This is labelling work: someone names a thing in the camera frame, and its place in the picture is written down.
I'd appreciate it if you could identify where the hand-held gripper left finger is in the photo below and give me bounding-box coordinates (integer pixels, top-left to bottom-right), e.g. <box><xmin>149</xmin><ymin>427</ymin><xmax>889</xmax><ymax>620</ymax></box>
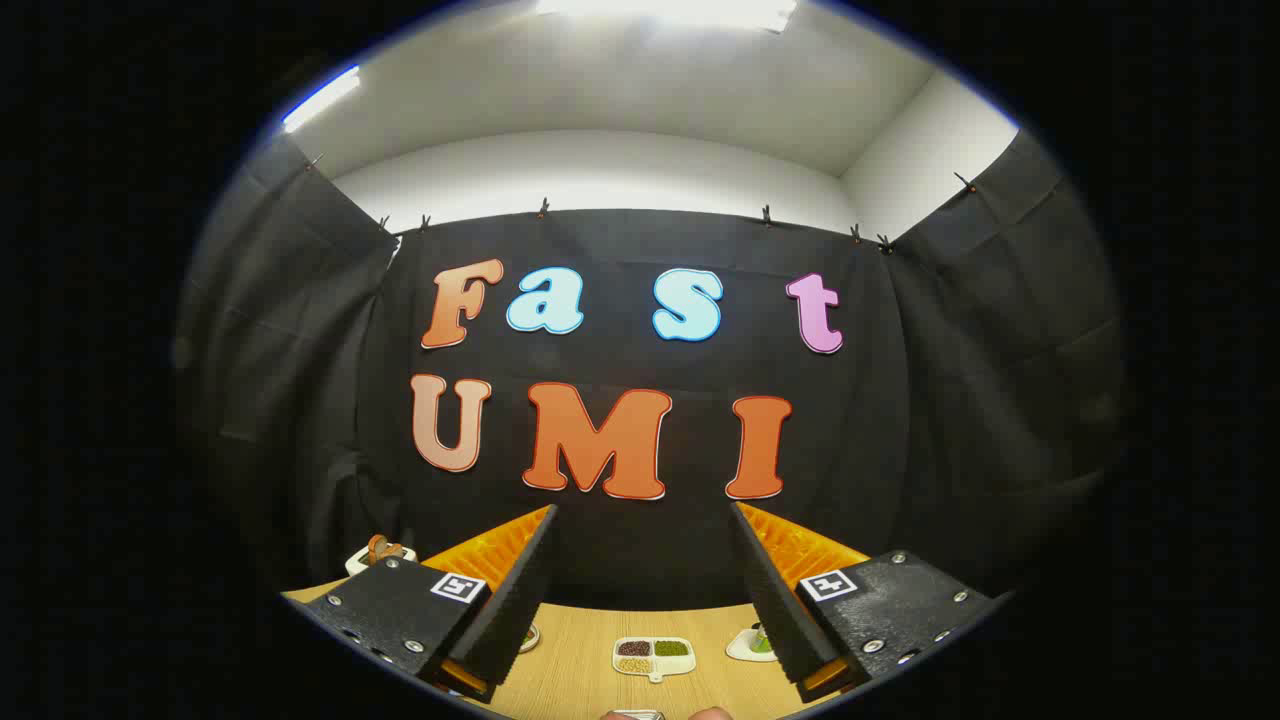
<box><xmin>300</xmin><ymin>503</ymin><xmax>561</xmax><ymax>706</ymax></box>

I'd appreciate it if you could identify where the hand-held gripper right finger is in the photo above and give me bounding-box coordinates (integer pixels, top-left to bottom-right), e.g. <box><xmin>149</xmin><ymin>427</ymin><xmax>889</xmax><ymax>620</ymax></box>
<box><xmin>728</xmin><ymin>500</ymin><xmax>1001</xmax><ymax>706</ymax></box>

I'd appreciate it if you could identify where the small white dish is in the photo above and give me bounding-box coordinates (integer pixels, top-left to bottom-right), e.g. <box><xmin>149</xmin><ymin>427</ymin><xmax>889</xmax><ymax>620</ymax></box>
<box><xmin>725</xmin><ymin>622</ymin><xmax>779</xmax><ymax>663</ymax></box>

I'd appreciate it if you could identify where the black backdrop cloth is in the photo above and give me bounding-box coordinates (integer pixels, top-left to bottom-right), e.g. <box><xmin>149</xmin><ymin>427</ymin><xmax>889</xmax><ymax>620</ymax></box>
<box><xmin>172</xmin><ymin>128</ymin><xmax>1126</xmax><ymax>613</ymax></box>

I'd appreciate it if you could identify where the white divided dish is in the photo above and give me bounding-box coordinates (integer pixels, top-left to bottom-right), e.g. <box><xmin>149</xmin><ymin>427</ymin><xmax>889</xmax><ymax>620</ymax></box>
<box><xmin>612</xmin><ymin>636</ymin><xmax>698</xmax><ymax>684</ymax></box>

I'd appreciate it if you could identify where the white tray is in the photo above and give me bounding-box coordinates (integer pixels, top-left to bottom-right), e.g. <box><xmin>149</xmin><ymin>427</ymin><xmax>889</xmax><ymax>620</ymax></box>
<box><xmin>345</xmin><ymin>535</ymin><xmax>417</xmax><ymax>577</ymax></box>

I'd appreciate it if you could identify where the row of black cloth clips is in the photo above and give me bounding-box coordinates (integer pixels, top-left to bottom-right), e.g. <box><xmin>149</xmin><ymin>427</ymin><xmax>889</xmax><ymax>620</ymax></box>
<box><xmin>305</xmin><ymin>150</ymin><xmax>976</xmax><ymax>256</ymax></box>

